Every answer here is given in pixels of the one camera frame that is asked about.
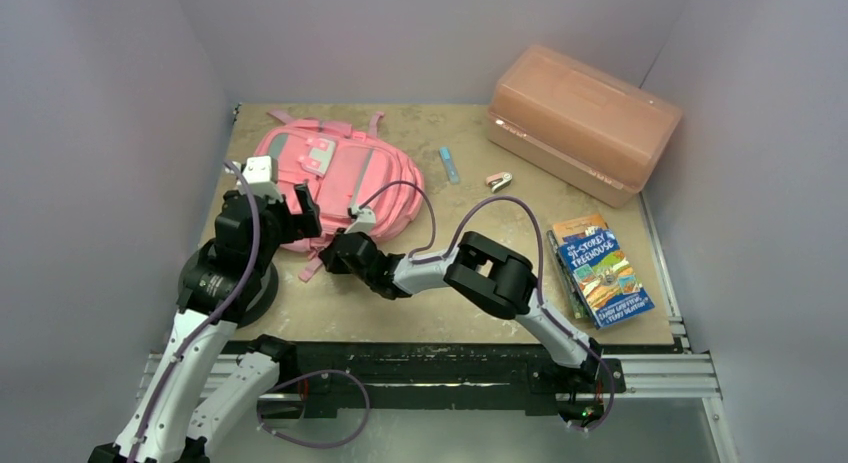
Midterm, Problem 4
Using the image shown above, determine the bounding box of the pink backpack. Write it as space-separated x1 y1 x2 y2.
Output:
254 110 424 282

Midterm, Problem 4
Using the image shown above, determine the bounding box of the blue treehouse book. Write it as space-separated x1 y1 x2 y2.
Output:
559 226 655 329

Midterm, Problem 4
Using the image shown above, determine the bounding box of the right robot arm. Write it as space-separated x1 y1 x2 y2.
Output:
319 231 602 390

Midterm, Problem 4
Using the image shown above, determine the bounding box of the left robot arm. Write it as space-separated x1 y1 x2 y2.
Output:
89 183 321 462

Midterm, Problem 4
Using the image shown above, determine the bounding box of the grey tape roll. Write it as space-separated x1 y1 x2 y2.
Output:
177 240 279 328

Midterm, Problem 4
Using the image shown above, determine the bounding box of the blue highlighter pen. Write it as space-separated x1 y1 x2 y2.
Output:
439 147 461 185

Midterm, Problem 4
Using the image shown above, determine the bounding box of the pink mini stapler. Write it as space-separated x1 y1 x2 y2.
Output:
485 172 513 193

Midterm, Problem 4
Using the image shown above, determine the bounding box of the orange book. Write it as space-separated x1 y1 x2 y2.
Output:
551 214 608 244

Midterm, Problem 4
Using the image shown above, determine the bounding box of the green book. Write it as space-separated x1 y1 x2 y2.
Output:
546 230 591 321

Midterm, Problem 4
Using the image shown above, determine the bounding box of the orange plastic storage box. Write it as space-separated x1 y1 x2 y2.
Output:
487 45 683 207

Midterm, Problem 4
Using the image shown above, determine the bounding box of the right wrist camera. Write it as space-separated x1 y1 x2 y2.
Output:
345 206 376 234

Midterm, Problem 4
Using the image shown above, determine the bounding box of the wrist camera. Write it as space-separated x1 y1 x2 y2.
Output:
345 206 376 234
235 155 285 203

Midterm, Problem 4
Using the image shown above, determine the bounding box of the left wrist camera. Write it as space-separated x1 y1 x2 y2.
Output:
235 155 285 203

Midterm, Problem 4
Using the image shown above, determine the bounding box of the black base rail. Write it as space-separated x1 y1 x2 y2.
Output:
142 340 723 422

